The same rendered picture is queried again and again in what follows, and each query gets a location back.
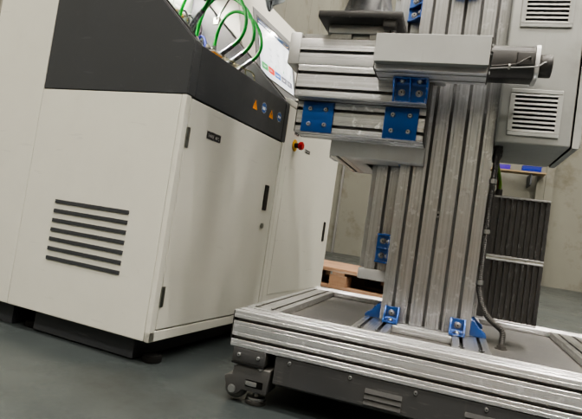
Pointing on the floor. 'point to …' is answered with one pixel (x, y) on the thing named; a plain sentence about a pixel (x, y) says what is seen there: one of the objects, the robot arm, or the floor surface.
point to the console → (291, 179)
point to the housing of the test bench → (21, 111)
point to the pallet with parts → (344, 272)
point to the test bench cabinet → (106, 221)
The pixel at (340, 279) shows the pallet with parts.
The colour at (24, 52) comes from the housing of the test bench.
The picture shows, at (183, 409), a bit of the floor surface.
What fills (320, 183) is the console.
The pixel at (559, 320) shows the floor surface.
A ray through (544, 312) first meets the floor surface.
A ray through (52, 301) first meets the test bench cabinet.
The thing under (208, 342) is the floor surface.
